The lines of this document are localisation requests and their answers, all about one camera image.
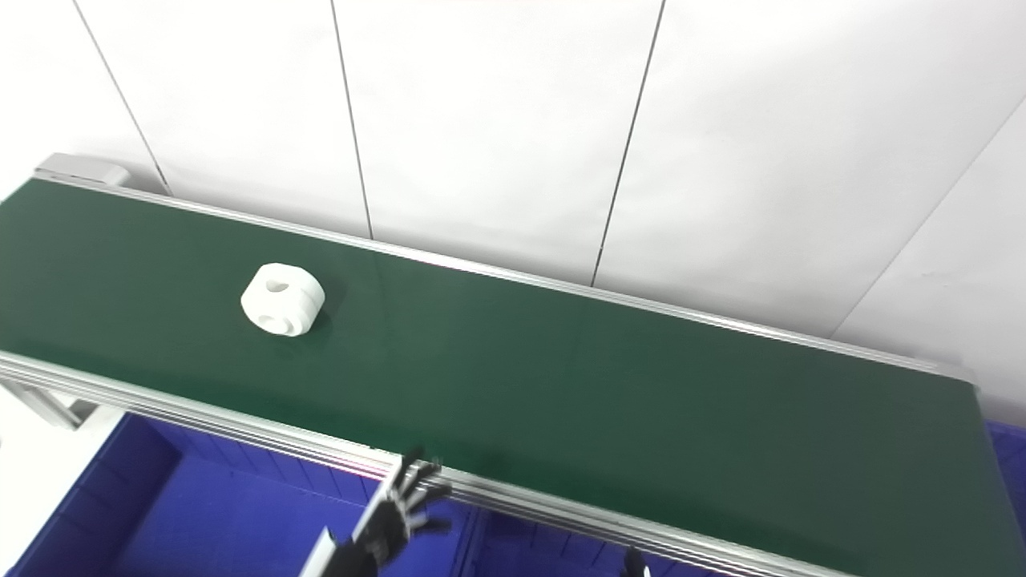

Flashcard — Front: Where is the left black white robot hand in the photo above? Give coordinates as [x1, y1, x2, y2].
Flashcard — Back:
[301, 449, 453, 577]

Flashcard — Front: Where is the white round plastic part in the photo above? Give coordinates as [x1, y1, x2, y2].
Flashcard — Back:
[240, 262, 326, 337]

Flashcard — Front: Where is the blue plastic bin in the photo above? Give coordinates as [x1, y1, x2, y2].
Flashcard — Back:
[984, 421, 1026, 523]
[4, 413, 482, 577]
[461, 509, 722, 577]

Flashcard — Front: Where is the green conveyor belt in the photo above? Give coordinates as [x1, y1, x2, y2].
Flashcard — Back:
[0, 178, 1026, 577]
[0, 152, 1026, 577]

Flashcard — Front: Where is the grey conveyor support leg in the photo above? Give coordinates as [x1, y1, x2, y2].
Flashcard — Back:
[0, 380, 99, 431]

